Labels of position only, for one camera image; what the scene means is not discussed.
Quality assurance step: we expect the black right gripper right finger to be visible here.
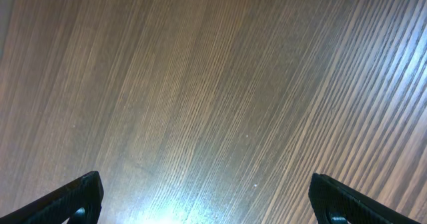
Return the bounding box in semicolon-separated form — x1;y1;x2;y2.
308;173;418;224

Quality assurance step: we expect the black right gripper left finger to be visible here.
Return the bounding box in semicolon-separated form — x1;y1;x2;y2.
1;171;104;224

